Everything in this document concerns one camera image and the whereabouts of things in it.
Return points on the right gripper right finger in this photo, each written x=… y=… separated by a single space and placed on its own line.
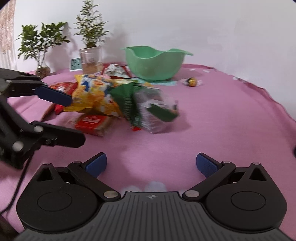
x=215 y=173

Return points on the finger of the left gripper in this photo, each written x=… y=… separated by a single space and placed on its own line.
x=52 y=95
x=53 y=135

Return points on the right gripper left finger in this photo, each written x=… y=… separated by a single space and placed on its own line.
x=86 y=173

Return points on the yellow chips bag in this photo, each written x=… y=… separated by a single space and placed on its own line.
x=92 y=95

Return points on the red biscuit packet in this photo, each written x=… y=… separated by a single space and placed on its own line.
x=92 y=124

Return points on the green snack bag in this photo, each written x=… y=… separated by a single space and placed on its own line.
x=145 y=107

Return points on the red snack packet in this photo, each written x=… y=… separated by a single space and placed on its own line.
x=68 y=88

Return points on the white digital clock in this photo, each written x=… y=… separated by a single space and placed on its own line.
x=75 y=64

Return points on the broad-leaf plant in glass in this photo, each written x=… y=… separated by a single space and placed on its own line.
x=36 y=43

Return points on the pink tablecloth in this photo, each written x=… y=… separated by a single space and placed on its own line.
x=226 y=118

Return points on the red white candy bag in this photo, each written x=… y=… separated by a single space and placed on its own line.
x=115 y=71

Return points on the fine-leaf plant in clear cup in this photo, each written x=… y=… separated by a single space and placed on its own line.
x=89 y=24

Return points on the gold wrapped chocolate ball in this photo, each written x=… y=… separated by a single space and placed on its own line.
x=191 y=82

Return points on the green plastic bowl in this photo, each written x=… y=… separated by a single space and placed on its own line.
x=151 y=64

